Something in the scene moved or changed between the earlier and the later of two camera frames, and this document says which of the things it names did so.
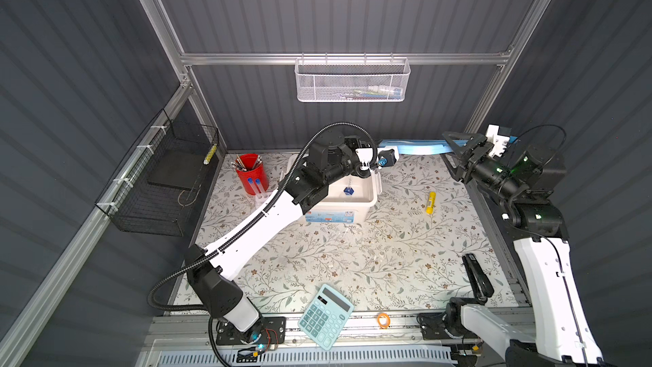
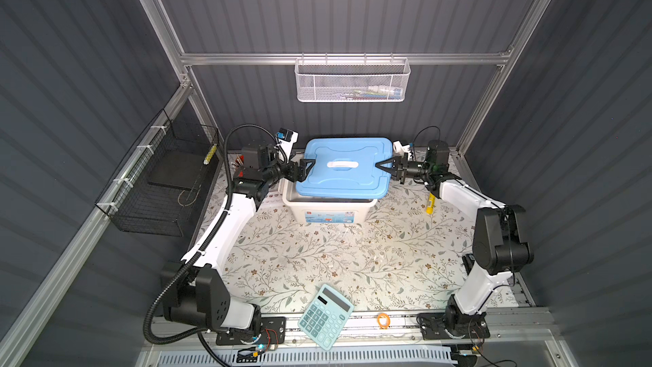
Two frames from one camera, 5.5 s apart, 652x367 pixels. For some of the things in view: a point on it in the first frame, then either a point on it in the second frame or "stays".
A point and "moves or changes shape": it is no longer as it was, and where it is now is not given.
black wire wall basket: [155, 189] stays
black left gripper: [352, 143] -> [302, 170]
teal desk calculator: [326, 317] stays
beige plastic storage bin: [350, 200] stays
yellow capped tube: [432, 197] stays
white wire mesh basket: [352, 80] stays
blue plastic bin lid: [424, 147] moves or changes shape
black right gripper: [474, 146] -> [400, 168]
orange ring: [387, 323] stays
